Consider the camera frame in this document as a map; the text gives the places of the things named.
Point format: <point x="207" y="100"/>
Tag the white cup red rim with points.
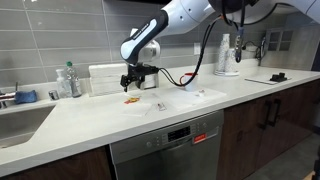
<point x="190" y="80"/>

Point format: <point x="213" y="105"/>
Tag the kitchen sink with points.
<point x="19" y="127"/>

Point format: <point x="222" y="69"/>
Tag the stainless steel dishwasher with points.
<point x="183" y="151"/>

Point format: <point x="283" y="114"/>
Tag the white wall outlet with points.
<point x="196" y="48"/>

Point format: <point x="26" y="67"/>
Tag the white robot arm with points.
<point x="182" y="16"/>

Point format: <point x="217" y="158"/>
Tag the stacked patterned paper cups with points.
<point x="224" y="47"/>

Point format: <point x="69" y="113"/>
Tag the small metal can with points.
<point x="53" y="94"/>

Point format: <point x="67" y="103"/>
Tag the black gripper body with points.
<point x="137" y="74"/>

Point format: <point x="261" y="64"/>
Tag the small black object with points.
<point x="278" y="77"/>

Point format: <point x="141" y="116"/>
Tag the blue sponge cloth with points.
<point x="25" y="97"/>

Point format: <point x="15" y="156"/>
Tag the clear soap dispenser bottle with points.
<point x="63" y="84"/>

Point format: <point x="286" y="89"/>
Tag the orange and yellow sachets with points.
<point x="132" y="100"/>

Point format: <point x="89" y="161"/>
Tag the white napkin stack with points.
<point x="105" y="78"/>

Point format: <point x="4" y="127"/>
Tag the clear plastic water bottle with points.
<point x="73" y="79"/>

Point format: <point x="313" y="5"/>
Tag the dark wood cabinet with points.
<point x="257" y="131"/>

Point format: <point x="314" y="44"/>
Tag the white paper sheet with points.
<point x="142" y="107"/>

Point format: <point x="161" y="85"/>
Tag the white cutting board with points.
<point x="265" y="79"/>

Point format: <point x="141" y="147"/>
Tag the short patterned cup stack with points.
<point x="230" y="60"/>

